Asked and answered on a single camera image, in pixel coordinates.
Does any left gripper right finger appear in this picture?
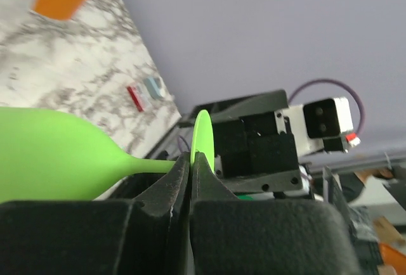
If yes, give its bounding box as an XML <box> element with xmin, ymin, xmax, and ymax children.
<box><xmin>190</xmin><ymin>153</ymin><xmax>361</xmax><ymax>274</ymax></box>

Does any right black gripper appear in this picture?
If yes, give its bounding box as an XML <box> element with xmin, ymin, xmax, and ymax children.
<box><xmin>178</xmin><ymin>89</ymin><xmax>305</xmax><ymax>196</ymax></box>

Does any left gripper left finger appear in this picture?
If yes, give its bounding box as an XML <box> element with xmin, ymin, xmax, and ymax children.
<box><xmin>1</xmin><ymin>154</ymin><xmax>190</xmax><ymax>274</ymax></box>

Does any green plastic wine glass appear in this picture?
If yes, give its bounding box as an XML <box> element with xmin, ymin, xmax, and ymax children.
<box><xmin>0</xmin><ymin>106</ymin><xmax>216</xmax><ymax>203</ymax></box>

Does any small red white box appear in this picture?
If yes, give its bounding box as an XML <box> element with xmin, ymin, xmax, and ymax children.
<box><xmin>126</xmin><ymin>83</ymin><xmax>153</xmax><ymax>112</ymax></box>

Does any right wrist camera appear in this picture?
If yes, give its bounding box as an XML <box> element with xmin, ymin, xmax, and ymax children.
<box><xmin>281</xmin><ymin>97</ymin><xmax>360</xmax><ymax>157</ymax></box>

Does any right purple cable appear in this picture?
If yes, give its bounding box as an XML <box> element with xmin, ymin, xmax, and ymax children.
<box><xmin>287</xmin><ymin>79</ymin><xmax>366</xmax><ymax>136</ymax></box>

